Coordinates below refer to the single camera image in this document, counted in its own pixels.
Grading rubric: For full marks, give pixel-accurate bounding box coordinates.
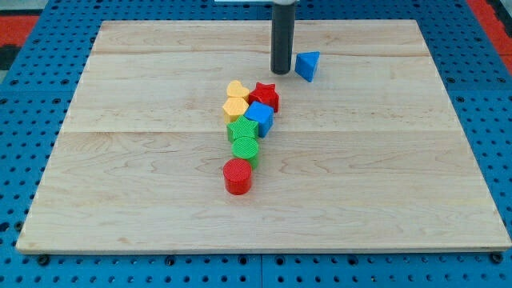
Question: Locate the green cylinder block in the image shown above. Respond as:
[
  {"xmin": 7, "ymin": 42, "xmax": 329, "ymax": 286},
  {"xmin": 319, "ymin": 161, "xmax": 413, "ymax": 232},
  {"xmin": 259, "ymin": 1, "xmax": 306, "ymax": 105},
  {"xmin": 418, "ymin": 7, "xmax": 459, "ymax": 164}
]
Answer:
[{"xmin": 231, "ymin": 137, "xmax": 259, "ymax": 169}]

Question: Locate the red cylinder block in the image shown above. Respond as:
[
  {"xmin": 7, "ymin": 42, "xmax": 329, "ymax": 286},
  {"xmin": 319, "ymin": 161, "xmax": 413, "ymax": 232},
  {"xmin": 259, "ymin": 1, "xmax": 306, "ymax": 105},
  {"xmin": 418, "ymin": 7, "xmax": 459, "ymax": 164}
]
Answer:
[{"xmin": 222, "ymin": 158, "xmax": 252, "ymax": 195}]

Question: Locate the yellow hexagon block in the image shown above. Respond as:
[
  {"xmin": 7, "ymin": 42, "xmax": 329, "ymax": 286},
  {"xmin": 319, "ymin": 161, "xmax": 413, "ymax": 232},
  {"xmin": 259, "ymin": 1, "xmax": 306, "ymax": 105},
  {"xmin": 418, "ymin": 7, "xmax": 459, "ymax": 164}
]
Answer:
[{"xmin": 222, "ymin": 98, "xmax": 249, "ymax": 124}]

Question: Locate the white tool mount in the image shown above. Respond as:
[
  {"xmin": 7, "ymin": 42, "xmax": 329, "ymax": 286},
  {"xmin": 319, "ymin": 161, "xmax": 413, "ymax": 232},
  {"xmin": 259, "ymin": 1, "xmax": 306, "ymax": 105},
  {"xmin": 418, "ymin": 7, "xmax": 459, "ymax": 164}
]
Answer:
[{"xmin": 214, "ymin": 0, "xmax": 299, "ymax": 5}]

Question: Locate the blue triangle block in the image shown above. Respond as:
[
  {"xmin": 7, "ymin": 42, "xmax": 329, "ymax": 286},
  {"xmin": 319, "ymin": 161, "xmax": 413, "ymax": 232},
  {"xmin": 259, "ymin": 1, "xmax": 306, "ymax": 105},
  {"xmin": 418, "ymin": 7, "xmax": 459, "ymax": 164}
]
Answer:
[{"xmin": 294, "ymin": 51, "xmax": 320, "ymax": 82}]

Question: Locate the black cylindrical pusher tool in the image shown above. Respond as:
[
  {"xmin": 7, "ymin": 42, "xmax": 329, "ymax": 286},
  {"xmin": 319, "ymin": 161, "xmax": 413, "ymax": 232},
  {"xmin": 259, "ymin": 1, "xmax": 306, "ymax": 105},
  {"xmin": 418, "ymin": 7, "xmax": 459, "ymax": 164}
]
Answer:
[{"xmin": 270, "ymin": 2, "xmax": 296, "ymax": 75}]

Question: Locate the blue cube block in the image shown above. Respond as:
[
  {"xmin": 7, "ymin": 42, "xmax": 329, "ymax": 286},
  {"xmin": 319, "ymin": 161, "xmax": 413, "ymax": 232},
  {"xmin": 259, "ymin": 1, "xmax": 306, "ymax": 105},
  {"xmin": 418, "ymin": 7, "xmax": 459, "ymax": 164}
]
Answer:
[{"xmin": 244, "ymin": 102, "xmax": 274, "ymax": 138}]

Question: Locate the yellow heart block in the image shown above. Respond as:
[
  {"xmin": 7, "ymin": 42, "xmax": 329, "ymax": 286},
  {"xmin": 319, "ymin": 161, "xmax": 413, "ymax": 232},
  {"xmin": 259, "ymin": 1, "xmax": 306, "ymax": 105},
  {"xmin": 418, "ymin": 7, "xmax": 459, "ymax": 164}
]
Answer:
[{"xmin": 226, "ymin": 80, "xmax": 250, "ymax": 101}]

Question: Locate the green star block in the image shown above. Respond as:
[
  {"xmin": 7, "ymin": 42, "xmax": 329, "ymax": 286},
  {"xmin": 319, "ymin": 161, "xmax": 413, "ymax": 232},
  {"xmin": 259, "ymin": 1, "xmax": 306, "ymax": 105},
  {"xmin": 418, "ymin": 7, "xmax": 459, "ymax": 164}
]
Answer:
[{"xmin": 226, "ymin": 116, "xmax": 258, "ymax": 143}]

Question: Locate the light wooden board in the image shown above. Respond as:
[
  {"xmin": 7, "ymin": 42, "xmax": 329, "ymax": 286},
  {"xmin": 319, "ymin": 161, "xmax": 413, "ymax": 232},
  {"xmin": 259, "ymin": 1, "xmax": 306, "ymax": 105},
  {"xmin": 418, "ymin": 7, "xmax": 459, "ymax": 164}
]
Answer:
[{"xmin": 17, "ymin": 20, "xmax": 511, "ymax": 254}]

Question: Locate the blue perforated base mat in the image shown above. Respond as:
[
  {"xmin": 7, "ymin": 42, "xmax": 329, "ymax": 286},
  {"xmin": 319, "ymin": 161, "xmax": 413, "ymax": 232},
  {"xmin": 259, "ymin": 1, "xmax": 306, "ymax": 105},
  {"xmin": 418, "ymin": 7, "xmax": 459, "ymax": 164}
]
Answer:
[{"xmin": 1, "ymin": 0, "xmax": 511, "ymax": 287}]

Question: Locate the red star block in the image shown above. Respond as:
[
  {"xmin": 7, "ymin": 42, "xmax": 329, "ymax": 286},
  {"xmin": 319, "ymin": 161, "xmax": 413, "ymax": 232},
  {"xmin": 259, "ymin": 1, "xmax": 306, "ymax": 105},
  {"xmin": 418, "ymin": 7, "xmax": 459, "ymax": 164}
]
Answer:
[{"xmin": 248, "ymin": 82, "xmax": 279, "ymax": 113}]

